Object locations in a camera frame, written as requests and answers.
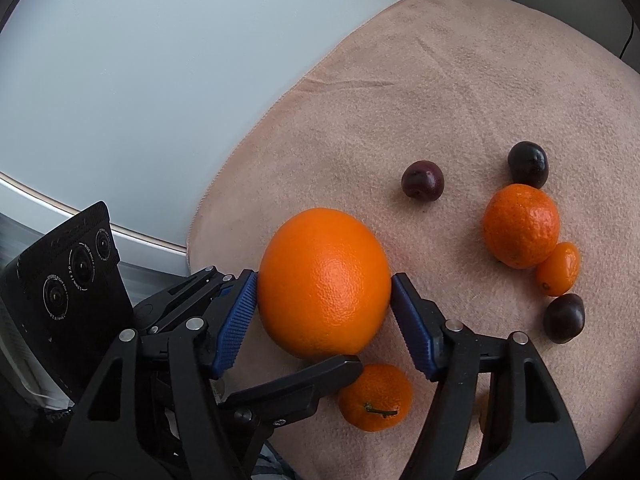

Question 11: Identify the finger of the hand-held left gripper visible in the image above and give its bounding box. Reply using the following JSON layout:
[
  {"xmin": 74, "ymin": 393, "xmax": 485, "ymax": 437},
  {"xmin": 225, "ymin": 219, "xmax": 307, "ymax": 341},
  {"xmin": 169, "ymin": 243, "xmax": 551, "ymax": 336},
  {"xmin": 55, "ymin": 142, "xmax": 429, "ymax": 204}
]
[
  {"xmin": 220, "ymin": 354, "xmax": 364, "ymax": 456},
  {"xmin": 132, "ymin": 266, "xmax": 251, "ymax": 333}
]

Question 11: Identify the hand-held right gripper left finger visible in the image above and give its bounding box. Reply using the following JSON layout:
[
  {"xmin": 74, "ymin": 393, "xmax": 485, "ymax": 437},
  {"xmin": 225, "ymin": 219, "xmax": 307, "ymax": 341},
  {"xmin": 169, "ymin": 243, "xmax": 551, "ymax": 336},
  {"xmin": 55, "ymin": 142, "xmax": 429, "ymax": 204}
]
[{"xmin": 57, "ymin": 269, "xmax": 261, "ymax": 480}]

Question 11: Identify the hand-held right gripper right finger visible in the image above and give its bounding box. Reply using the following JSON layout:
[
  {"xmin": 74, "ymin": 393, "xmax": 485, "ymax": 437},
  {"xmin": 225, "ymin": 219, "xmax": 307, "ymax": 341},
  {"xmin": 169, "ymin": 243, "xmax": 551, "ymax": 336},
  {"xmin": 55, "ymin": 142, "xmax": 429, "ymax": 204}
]
[{"xmin": 391, "ymin": 272, "xmax": 587, "ymax": 480}]

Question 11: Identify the tangerine with green stem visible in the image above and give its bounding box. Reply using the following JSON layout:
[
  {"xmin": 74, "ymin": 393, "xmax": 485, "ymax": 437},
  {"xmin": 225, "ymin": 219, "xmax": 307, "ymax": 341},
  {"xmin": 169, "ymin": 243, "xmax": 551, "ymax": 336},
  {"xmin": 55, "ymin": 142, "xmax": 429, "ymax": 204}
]
[{"xmin": 337, "ymin": 363, "xmax": 415, "ymax": 433}]

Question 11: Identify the large smooth orange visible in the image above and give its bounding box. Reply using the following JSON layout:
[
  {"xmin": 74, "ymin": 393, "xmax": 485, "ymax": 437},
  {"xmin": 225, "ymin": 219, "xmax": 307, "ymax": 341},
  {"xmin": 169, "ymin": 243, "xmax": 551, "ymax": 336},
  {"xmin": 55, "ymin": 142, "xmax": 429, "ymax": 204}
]
[{"xmin": 257, "ymin": 207, "xmax": 392, "ymax": 359}]

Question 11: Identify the dark red cherry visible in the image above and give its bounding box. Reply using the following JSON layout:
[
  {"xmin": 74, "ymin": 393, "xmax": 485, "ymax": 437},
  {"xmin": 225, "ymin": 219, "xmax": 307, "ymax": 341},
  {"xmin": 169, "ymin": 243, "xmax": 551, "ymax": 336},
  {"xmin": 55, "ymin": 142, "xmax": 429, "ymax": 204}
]
[
  {"xmin": 401, "ymin": 160, "xmax": 445, "ymax": 200},
  {"xmin": 543, "ymin": 293, "xmax": 586, "ymax": 345},
  {"xmin": 507, "ymin": 141, "xmax": 550, "ymax": 190}
]

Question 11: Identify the bumpy tangerine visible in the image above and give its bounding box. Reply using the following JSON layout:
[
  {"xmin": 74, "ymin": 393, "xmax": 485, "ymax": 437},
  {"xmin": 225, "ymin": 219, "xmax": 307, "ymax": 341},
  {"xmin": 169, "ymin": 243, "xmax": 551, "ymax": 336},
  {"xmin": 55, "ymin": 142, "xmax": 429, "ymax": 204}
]
[{"xmin": 482, "ymin": 183, "xmax": 561, "ymax": 269}]

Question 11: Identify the small oval tangerine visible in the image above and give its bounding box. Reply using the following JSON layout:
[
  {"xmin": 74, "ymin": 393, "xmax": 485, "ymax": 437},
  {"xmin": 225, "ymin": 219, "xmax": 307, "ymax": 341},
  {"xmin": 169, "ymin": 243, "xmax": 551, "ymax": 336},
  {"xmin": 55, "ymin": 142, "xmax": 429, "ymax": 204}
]
[{"xmin": 536, "ymin": 241, "xmax": 582, "ymax": 297}]

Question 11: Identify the white panel board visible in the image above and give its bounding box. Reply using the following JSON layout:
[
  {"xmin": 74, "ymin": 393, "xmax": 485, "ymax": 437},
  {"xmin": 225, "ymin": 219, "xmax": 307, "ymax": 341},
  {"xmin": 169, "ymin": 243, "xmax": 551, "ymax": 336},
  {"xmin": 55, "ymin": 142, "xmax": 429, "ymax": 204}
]
[{"xmin": 0, "ymin": 0, "xmax": 441, "ymax": 281}]

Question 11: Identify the peach towel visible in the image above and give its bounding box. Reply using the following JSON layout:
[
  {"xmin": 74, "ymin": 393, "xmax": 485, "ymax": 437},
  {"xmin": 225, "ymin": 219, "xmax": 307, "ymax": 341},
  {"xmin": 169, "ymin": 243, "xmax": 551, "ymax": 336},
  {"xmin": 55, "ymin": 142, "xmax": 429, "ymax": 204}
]
[{"xmin": 186, "ymin": 0, "xmax": 640, "ymax": 480}]

